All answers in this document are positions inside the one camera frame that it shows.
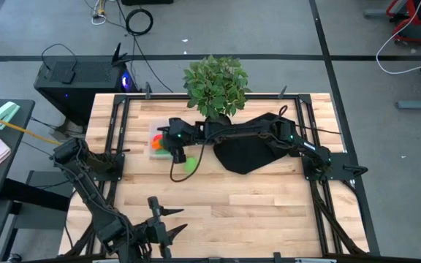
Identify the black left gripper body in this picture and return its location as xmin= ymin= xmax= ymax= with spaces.
xmin=137 ymin=196 xmax=173 ymax=259

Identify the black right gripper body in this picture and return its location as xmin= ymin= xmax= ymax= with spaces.
xmin=168 ymin=117 xmax=198 ymax=164

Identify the light green toy vegetable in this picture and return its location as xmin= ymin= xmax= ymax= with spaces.
xmin=183 ymin=156 xmax=197 ymax=173

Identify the clear plastic tupperware container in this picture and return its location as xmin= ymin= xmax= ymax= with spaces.
xmin=148 ymin=122 xmax=179 ymax=161

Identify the potted green artificial tree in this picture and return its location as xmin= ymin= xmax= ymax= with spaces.
xmin=183 ymin=54 xmax=251 ymax=126

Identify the black cloth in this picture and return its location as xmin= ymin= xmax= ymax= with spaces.
xmin=213 ymin=112 xmax=300 ymax=175

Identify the black computer antenna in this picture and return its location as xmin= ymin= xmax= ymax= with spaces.
xmin=111 ymin=42 xmax=132 ymax=67

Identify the black computer tower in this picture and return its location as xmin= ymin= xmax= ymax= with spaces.
xmin=34 ymin=54 xmax=139 ymax=126

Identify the black desk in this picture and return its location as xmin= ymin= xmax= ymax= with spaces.
xmin=0 ymin=96 xmax=36 ymax=263

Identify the mint green stapler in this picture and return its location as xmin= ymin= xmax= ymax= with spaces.
xmin=0 ymin=101 xmax=21 ymax=131

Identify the grey stand leg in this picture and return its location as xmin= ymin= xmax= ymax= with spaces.
xmin=395 ymin=97 xmax=421 ymax=113

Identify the black metal table frame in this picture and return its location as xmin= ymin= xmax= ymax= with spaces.
xmin=62 ymin=85 xmax=382 ymax=263

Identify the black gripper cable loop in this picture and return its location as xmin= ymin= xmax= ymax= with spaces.
xmin=169 ymin=140 xmax=206 ymax=183

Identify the coiled black cable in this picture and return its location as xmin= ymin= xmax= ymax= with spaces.
xmin=125 ymin=8 xmax=154 ymax=37

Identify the white and yellow cable bundle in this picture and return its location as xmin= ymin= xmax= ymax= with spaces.
xmin=85 ymin=0 xmax=110 ymax=26

